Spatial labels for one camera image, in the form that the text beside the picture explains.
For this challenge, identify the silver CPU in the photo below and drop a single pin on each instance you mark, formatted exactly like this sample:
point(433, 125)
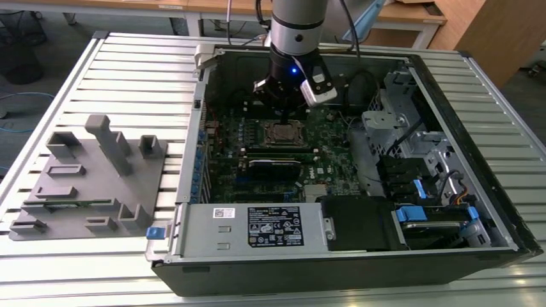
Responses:
point(284, 134)

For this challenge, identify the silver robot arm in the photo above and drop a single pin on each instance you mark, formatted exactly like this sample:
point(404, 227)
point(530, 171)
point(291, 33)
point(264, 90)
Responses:
point(296, 28)

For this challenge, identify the CPU socket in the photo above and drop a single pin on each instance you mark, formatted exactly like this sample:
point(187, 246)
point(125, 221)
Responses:
point(305, 144)

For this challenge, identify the grey case release latch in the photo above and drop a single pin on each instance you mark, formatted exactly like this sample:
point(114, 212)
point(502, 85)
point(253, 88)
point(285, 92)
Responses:
point(203, 56)

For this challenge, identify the black graphics card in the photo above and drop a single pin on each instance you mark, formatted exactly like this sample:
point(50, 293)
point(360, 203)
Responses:
point(272, 169)

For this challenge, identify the silver drive cage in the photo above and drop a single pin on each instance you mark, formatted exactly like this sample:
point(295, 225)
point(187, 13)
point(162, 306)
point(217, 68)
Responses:
point(379, 120)

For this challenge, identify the green motherboard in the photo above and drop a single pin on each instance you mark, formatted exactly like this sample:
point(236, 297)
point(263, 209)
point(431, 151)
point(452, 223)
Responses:
point(336, 160)

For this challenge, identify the silver chipset heatsink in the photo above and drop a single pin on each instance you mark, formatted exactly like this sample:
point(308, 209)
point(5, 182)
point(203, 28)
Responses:
point(315, 190)

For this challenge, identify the black disk bay block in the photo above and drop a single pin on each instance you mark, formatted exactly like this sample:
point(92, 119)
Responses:
point(400, 172)

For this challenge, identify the wooden desk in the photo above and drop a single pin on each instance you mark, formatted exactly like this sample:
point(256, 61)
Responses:
point(404, 16)
point(128, 4)

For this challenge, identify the blue disk carrier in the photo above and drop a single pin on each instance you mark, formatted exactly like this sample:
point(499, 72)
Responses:
point(408, 213)
point(419, 188)

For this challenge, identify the black plastic shroud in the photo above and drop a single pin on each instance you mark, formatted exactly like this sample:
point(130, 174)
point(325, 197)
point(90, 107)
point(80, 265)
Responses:
point(357, 224)

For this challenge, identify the silver power supply unit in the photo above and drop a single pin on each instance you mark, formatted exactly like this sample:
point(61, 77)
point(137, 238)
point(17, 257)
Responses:
point(200, 233)

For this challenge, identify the blue case latch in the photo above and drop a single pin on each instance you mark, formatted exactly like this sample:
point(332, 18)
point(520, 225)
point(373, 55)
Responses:
point(154, 233)

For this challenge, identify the grey parts rack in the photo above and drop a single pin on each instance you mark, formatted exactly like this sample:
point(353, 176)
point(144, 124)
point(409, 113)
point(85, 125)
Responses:
point(97, 192)

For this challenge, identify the silver hard disk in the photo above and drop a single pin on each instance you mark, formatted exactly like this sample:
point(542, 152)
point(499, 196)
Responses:
point(429, 225)

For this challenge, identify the wooden cabinet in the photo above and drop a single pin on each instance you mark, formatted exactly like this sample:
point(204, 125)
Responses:
point(503, 32)

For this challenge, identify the green RAM stick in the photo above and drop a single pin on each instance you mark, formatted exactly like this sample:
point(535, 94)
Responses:
point(90, 201)

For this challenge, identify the black PC case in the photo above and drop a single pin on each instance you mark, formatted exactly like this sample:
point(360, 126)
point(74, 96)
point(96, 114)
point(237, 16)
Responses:
point(297, 278)

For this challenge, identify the blue plastic tab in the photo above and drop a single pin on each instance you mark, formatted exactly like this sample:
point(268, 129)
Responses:
point(471, 213)

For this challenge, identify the black chair base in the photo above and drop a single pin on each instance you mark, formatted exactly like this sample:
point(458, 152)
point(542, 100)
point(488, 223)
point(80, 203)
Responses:
point(538, 68)

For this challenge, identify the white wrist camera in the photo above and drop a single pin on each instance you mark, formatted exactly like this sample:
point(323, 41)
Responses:
point(319, 96)

